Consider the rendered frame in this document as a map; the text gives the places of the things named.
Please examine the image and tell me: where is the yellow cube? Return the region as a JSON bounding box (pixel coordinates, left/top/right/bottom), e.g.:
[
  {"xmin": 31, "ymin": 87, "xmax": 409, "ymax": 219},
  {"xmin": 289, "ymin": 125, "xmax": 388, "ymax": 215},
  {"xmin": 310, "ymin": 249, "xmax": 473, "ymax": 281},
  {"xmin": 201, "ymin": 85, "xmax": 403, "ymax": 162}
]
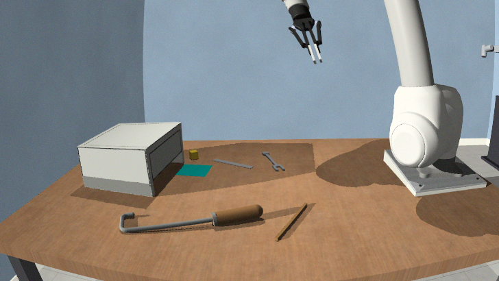
[{"xmin": 189, "ymin": 150, "xmax": 199, "ymax": 160}]

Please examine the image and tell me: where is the teal square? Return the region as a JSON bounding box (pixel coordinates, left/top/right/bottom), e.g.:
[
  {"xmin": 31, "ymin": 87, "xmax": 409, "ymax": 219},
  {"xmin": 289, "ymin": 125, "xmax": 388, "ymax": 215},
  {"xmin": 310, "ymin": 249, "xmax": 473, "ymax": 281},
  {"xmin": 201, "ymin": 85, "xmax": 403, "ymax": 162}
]
[{"xmin": 176, "ymin": 164, "xmax": 212, "ymax": 177}]

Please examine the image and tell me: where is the small white cabinet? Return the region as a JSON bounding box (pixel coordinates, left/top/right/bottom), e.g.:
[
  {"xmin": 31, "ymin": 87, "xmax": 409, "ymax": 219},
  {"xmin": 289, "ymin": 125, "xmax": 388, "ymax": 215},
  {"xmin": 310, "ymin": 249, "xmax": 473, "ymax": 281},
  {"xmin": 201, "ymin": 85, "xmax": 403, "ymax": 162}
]
[{"xmin": 77, "ymin": 122, "xmax": 184, "ymax": 197}]

